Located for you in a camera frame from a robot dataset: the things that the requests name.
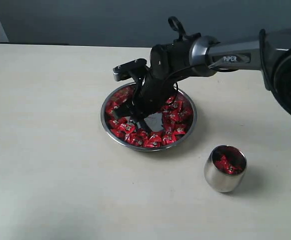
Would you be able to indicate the red candy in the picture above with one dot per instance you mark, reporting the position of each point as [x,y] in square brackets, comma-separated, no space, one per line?
[223,163]

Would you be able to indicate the stainless steel cup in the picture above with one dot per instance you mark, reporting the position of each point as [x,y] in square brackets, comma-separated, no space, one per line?
[219,181]

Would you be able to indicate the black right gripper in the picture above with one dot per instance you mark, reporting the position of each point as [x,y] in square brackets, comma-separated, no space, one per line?
[148,99]

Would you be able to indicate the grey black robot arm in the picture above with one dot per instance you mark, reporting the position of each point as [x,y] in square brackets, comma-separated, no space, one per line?
[204,56]

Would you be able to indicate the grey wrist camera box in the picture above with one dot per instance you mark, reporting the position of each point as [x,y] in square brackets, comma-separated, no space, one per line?
[135,69]

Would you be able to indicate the round stainless steel plate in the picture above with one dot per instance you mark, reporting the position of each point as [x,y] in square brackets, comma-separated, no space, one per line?
[132,137]

